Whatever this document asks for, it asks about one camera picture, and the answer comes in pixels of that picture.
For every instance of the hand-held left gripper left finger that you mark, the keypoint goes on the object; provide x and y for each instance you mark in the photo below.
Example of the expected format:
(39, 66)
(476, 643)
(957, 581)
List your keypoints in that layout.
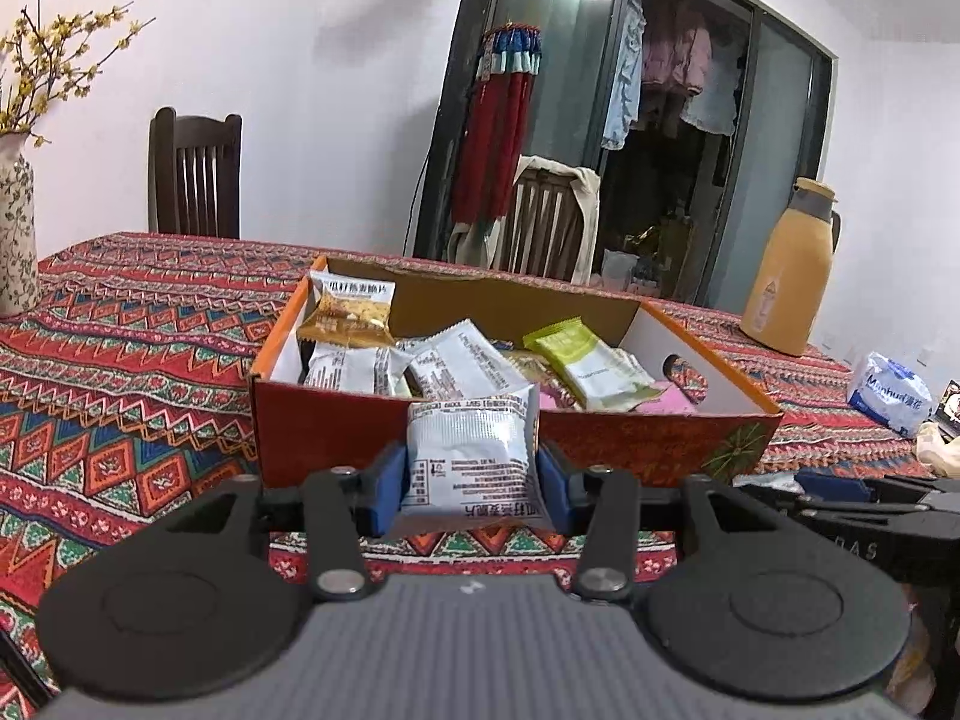
(390, 491)

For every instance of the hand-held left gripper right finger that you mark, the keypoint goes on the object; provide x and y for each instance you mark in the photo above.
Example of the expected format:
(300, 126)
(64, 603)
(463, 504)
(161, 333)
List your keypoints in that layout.
(553, 491)

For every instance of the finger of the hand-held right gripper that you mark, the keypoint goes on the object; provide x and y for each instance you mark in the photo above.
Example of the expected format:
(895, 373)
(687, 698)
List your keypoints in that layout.
(832, 486)

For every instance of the silver snack packet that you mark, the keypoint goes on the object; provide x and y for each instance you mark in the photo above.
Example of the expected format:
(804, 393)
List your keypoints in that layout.
(349, 369)
(469, 457)
(469, 360)

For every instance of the orange cardboard box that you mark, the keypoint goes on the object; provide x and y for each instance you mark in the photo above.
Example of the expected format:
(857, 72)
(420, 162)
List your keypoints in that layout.
(637, 442)

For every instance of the green snack packet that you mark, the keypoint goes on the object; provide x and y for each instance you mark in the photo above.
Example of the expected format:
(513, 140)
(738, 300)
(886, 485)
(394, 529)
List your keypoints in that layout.
(592, 364)

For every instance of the white blue tissue pack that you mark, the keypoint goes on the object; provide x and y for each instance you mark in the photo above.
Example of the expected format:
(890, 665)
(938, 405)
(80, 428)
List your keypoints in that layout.
(889, 394)

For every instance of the golden brown snack packet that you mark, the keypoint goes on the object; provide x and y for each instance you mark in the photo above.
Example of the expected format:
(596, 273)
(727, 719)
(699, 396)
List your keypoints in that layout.
(349, 315)

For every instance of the yellow thermos jug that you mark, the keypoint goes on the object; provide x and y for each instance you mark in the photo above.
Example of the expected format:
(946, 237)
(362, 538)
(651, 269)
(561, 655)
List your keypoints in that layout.
(787, 277)

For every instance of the brown slatted wooden chair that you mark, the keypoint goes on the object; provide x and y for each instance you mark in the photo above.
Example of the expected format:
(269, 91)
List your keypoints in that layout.
(544, 232)

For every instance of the chair with draped cloth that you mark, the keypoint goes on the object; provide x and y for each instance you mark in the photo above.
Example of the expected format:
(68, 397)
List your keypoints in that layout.
(589, 217)

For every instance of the dark framed glass door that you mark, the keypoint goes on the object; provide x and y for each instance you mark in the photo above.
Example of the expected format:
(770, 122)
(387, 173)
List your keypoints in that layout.
(787, 127)

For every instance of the dark wooden chair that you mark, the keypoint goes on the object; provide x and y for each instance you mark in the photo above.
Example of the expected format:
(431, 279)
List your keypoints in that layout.
(195, 180)

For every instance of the white hanging garment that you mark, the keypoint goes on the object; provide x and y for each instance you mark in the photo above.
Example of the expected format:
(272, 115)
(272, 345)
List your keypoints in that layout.
(712, 101)

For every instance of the black lamp stand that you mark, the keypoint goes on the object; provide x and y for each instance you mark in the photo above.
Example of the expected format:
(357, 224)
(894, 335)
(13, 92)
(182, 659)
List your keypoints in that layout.
(457, 90)

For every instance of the light blue hanging shirt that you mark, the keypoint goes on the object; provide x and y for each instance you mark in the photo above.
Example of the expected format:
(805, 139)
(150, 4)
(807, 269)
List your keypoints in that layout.
(622, 90)

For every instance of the patterned ceramic vase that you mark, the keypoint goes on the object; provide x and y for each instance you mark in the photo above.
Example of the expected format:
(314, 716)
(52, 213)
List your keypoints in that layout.
(15, 240)

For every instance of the pink hanging garments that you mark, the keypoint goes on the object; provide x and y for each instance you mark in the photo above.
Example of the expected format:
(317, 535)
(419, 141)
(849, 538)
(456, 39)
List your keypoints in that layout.
(675, 52)

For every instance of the yellow flower branches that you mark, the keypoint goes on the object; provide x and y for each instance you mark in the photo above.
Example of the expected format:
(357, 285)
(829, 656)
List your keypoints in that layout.
(45, 52)

